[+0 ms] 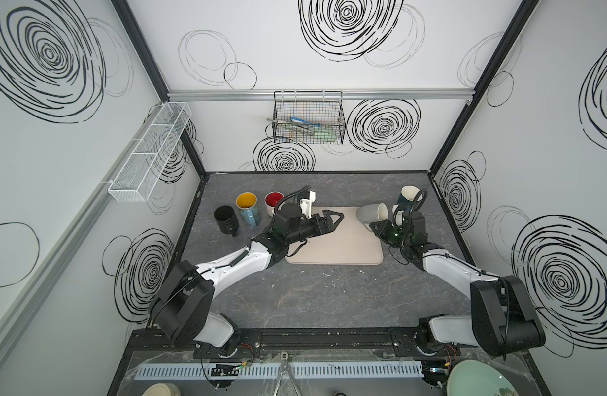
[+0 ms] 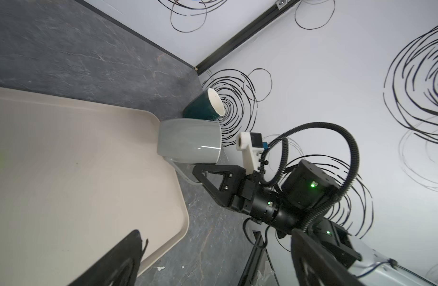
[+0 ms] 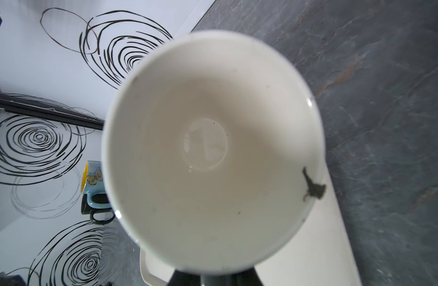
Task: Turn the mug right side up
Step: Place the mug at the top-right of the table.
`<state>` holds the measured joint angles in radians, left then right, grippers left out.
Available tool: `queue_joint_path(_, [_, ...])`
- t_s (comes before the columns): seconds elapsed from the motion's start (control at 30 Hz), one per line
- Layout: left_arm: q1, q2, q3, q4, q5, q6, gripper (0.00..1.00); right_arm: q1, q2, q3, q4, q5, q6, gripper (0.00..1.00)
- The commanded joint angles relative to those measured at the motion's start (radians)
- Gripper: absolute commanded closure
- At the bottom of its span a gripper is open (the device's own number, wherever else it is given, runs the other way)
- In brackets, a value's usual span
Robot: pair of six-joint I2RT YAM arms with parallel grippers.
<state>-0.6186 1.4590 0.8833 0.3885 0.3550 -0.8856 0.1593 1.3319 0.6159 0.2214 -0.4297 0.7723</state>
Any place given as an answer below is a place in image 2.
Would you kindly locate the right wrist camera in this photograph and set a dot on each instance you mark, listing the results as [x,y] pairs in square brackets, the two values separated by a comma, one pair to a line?
[251,145]

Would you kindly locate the beige plastic tray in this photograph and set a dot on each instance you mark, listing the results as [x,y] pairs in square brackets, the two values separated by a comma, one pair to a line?
[76,177]

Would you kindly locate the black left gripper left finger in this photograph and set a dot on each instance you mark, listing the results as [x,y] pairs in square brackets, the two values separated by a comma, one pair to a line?
[119,267]

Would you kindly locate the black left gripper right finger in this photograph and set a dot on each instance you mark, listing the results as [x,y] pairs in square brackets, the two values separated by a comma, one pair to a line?
[315,266]

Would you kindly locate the grey mug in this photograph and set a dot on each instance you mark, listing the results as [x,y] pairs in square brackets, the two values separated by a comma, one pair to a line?
[189,141]

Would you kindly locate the dark green mug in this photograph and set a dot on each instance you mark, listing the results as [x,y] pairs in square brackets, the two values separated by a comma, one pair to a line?
[207,106]

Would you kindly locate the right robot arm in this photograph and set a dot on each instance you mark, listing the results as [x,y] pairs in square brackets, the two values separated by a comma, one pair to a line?
[298,201]

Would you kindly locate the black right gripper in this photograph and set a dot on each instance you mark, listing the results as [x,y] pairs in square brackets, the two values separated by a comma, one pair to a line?
[229,186]

